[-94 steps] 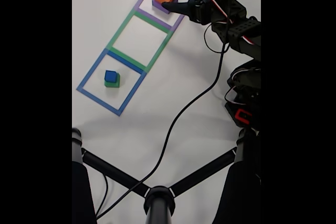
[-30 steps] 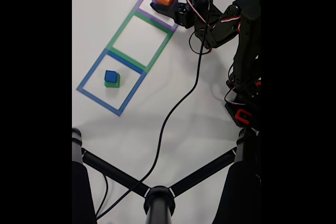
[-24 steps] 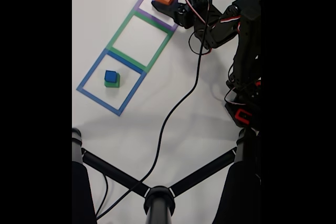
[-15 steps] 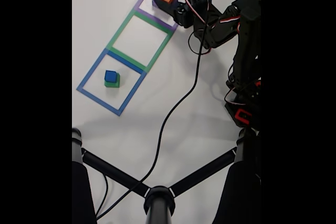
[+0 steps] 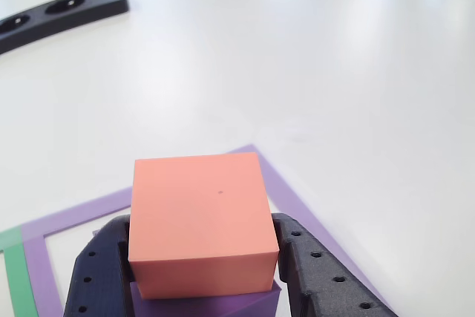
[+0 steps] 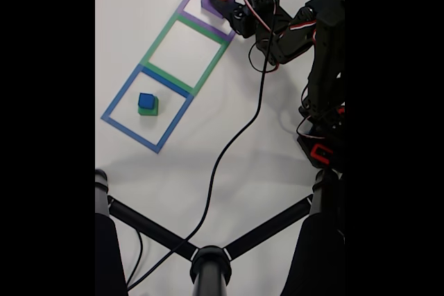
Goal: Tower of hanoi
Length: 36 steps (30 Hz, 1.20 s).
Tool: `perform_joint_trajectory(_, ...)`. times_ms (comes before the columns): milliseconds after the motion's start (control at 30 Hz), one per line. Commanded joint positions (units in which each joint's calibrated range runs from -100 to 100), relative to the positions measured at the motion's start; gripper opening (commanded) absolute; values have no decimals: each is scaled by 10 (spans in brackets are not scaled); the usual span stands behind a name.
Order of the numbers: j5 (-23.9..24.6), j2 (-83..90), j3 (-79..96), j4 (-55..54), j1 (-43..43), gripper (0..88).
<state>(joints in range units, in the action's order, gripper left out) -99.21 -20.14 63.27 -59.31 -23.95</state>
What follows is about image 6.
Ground purple foam block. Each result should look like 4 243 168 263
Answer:
200 0 226 19

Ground small blue foam cube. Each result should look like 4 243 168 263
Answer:
137 92 155 109

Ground green foam cube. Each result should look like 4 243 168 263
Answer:
137 96 160 116

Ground green tape square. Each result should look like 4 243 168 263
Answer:
140 11 232 98

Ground red table clamp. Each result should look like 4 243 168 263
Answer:
309 143 334 165

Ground blue tape square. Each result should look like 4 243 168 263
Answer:
100 63 195 155

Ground black tripod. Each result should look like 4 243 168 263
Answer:
95 167 345 296

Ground red white servo wires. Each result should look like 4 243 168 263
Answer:
242 0 345 139

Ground black camera cable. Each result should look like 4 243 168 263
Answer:
126 0 278 290

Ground thin black cable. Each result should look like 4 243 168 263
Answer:
125 229 144 286

